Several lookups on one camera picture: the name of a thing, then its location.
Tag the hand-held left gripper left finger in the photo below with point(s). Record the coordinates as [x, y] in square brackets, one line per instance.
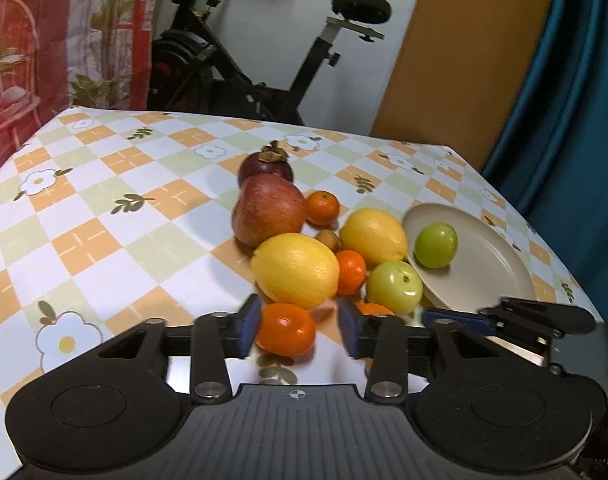
[246, 327]

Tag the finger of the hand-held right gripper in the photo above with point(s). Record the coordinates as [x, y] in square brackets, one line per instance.
[454, 320]
[559, 317]

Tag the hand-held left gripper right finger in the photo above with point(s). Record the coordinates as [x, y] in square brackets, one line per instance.
[351, 330]

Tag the small orange tangerine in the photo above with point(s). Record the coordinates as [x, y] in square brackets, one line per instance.
[322, 206]
[375, 309]
[351, 271]
[284, 330]

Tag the beige round plate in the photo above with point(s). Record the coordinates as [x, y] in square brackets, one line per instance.
[489, 260]

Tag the yellow lemon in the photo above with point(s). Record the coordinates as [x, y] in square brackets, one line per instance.
[374, 237]
[296, 270]

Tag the red apple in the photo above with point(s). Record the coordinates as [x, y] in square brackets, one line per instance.
[269, 210]

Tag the green apple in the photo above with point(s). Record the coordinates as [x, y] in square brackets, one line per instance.
[395, 287]

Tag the green lime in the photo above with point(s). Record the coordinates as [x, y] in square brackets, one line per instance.
[436, 245]

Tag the small brown round fruit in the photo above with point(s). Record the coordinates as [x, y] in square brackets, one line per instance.
[328, 238]

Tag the dark purple mangosteen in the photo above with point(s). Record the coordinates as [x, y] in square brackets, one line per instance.
[264, 170]

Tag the blue curtain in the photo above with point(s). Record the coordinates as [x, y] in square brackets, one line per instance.
[574, 135]

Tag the black exercise bike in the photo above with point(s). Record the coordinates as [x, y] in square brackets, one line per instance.
[234, 75]

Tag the wooden board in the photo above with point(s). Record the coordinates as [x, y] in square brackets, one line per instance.
[459, 60]

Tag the printed wall cloth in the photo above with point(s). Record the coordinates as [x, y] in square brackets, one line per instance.
[59, 35]

